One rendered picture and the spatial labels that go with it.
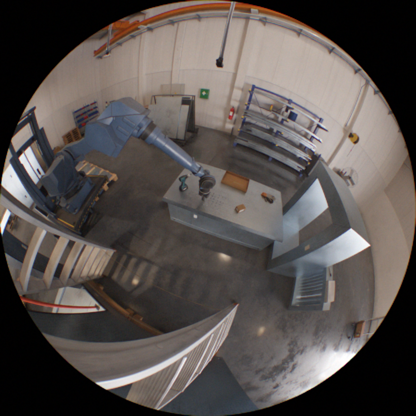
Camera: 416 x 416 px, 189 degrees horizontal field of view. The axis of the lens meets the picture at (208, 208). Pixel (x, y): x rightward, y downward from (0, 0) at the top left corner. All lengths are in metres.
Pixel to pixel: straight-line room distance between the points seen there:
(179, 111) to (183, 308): 4.47
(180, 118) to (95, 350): 4.16
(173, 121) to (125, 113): 3.24
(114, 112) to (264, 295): 2.77
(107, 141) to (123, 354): 1.03
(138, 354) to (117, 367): 0.06
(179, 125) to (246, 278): 4.14
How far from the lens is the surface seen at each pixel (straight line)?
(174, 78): 6.73
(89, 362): 0.23
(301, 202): 2.35
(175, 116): 4.11
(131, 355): 0.27
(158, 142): 1.08
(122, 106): 1.00
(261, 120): 4.68
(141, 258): 2.14
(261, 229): 1.70
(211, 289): 1.98
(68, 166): 1.71
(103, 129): 0.99
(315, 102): 6.04
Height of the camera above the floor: 1.95
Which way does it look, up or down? 54 degrees down
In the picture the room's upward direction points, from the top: 13 degrees clockwise
